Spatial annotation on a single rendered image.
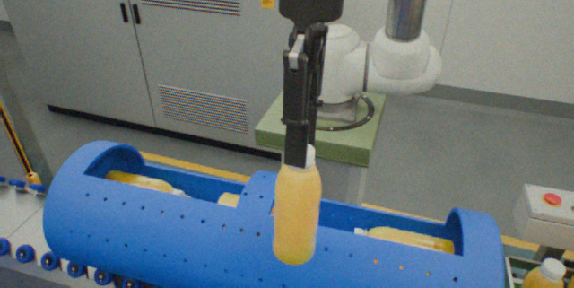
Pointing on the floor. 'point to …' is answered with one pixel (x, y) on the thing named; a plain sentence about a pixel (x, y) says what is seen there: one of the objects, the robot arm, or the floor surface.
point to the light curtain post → (21, 129)
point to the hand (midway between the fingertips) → (300, 135)
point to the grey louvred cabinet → (154, 46)
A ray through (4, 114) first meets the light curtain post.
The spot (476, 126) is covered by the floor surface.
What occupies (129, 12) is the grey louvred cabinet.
